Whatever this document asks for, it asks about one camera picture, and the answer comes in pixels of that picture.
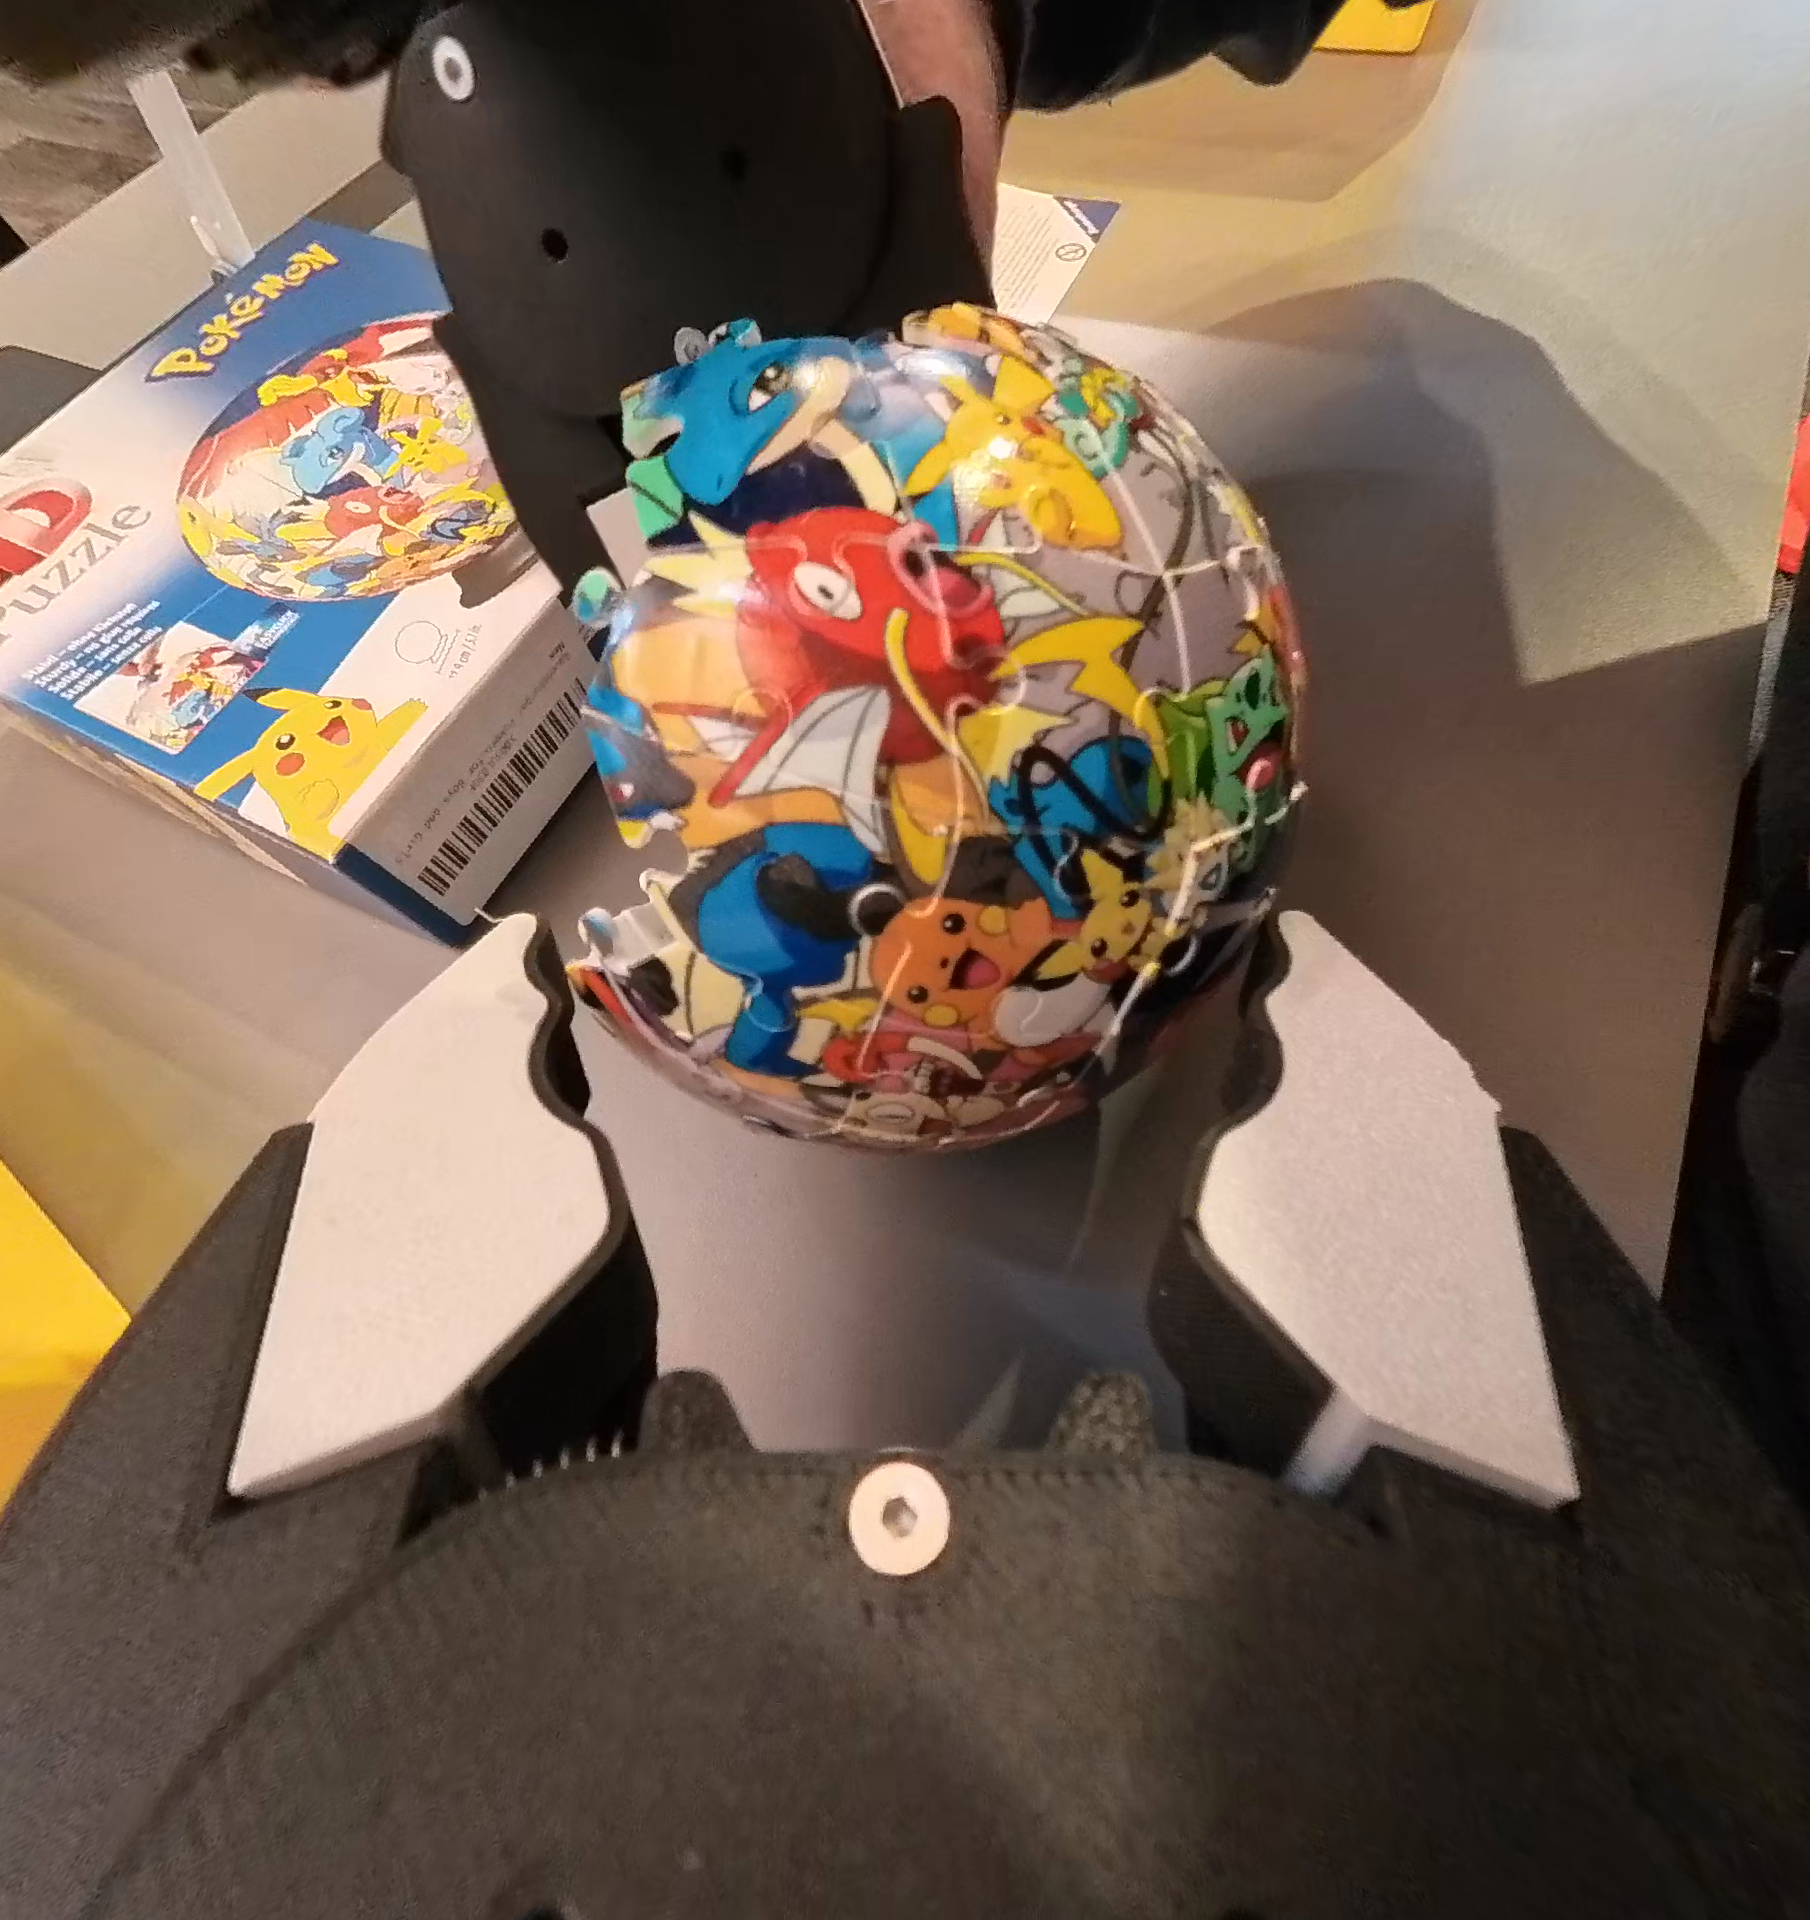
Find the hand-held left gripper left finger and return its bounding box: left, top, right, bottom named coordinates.
left=227, top=911, right=661, bottom=1501

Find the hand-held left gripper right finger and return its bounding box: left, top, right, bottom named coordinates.
left=1145, top=908, right=1583, bottom=1510

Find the colourful puzzle ball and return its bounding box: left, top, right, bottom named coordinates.
left=567, top=301, right=1312, bottom=1150

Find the person's right forearm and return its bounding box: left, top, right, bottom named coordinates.
left=995, top=0, right=1447, bottom=119

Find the blue puzzle box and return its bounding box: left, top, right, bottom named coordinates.
left=0, top=217, right=599, bottom=947

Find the person's right hand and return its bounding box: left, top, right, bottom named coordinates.
left=878, top=0, right=1024, bottom=204

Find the white instruction sheet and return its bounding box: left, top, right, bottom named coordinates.
left=987, top=179, right=1124, bottom=324

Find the white desk stand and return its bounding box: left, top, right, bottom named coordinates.
left=124, top=67, right=255, bottom=288

